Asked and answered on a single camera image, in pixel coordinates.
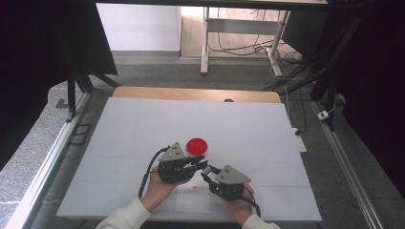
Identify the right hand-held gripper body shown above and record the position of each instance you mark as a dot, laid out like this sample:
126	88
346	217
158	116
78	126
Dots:
229	187

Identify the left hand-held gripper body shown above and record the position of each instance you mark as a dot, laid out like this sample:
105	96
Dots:
173	170

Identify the small white stamp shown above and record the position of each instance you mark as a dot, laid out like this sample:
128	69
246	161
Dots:
207	170

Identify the red round dish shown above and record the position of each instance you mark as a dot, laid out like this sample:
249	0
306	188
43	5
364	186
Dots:
196	146

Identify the person's right hand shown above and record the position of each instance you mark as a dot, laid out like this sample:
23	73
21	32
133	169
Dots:
242	208

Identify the person's left hand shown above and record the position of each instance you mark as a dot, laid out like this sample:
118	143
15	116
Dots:
157	192

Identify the white paper sheet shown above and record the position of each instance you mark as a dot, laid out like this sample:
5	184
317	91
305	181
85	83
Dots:
191	203

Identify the large white board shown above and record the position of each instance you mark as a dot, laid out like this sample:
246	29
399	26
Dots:
254	127

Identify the white power strip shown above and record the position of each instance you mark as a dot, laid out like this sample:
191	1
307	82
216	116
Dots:
301	144

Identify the small white adapter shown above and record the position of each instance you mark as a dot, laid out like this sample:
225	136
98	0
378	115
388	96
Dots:
323	115

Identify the black metal stand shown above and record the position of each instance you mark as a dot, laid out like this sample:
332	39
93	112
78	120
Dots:
324	70
71	95

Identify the black curtain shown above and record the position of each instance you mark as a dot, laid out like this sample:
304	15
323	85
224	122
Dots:
375	95
31	63

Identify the aluminium rail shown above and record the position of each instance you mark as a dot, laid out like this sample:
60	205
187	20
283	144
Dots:
344	159
47	165

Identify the white metal desk frame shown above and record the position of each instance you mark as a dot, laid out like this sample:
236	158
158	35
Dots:
242	27

